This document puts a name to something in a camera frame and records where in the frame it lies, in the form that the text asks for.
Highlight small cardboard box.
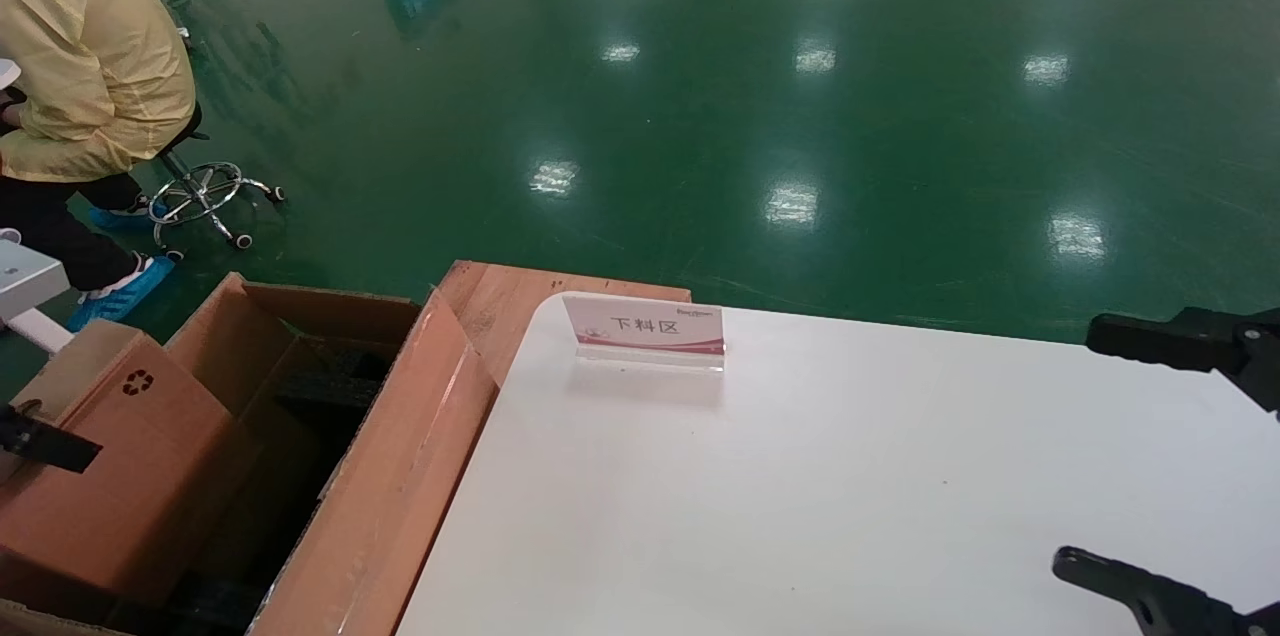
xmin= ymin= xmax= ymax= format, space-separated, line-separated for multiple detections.
xmin=0 ymin=319 xmax=243 ymax=609

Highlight reddish wooden platform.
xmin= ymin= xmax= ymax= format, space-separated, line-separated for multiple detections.
xmin=438 ymin=260 xmax=693 ymax=389

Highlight black foam block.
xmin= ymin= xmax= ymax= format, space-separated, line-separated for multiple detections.
xmin=165 ymin=571 xmax=266 ymax=636
xmin=273 ymin=341 xmax=393 ymax=419

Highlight acrylic sign with red stripe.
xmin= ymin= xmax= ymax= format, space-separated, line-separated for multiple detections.
xmin=561 ymin=292 xmax=726 ymax=375

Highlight white tube leg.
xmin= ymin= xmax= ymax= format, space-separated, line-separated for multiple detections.
xmin=0 ymin=308 xmax=79 ymax=358

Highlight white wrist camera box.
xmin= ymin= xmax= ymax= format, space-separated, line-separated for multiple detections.
xmin=0 ymin=229 xmax=71 ymax=319

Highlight person yellow coat black trousers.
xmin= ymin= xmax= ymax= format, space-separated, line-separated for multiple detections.
xmin=0 ymin=0 xmax=198 ymax=335

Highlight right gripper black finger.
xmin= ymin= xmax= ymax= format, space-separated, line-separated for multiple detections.
xmin=1087 ymin=306 xmax=1280 ymax=414
xmin=1052 ymin=546 xmax=1280 ymax=636

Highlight chrome base swivel stool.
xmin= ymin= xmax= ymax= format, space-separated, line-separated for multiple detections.
xmin=148 ymin=102 xmax=289 ymax=263

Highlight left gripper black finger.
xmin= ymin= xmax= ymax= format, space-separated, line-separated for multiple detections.
xmin=0 ymin=403 xmax=103 ymax=475

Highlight large cardboard box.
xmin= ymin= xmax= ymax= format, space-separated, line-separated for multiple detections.
xmin=0 ymin=273 xmax=501 ymax=636

